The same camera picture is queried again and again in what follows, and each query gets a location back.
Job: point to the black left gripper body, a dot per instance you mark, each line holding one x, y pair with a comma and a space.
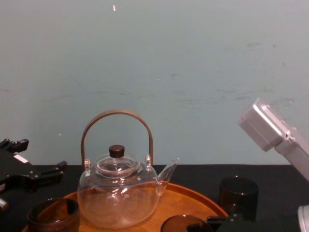
10, 166

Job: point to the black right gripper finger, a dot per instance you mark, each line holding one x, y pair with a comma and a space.
224, 216
196, 227

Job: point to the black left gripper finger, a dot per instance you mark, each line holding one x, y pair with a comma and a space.
18, 145
46, 175

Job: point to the round wooden tray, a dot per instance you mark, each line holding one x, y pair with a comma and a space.
183, 200

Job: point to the black table cloth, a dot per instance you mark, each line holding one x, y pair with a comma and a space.
272, 193

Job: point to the glass teapot lid dark knob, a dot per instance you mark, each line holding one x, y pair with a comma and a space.
117, 164

